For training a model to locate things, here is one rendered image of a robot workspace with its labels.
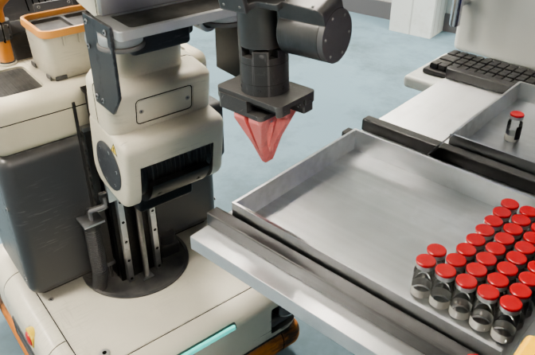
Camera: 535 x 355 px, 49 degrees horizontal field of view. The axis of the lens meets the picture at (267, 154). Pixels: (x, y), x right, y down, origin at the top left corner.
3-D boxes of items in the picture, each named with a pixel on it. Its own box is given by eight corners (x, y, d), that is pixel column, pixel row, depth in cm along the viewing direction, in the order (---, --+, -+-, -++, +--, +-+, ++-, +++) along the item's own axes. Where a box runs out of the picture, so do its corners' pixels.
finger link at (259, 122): (263, 177, 71) (259, 107, 66) (222, 157, 75) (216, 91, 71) (299, 155, 75) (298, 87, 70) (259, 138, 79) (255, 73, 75)
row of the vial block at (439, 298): (514, 233, 72) (523, 202, 70) (443, 314, 61) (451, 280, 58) (497, 225, 73) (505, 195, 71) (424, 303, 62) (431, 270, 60)
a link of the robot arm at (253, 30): (257, -19, 67) (224, -8, 63) (307, -11, 63) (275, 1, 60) (259, 39, 71) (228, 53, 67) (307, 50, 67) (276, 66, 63)
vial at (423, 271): (434, 291, 63) (441, 259, 61) (424, 302, 62) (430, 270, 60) (416, 282, 65) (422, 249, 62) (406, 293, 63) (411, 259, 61)
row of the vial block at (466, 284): (533, 240, 71) (542, 209, 68) (464, 325, 59) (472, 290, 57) (515, 233, 72) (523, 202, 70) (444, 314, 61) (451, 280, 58)
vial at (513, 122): (521, 139, 92) (527, 115, 90) (515, 144, 91) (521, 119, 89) (507, 134, 94) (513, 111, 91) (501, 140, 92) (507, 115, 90)
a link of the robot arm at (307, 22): (255, -80, 62) (205, -41, 58) (349, -72, 56) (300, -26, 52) (279, 17, 71) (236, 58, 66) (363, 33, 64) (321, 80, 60)
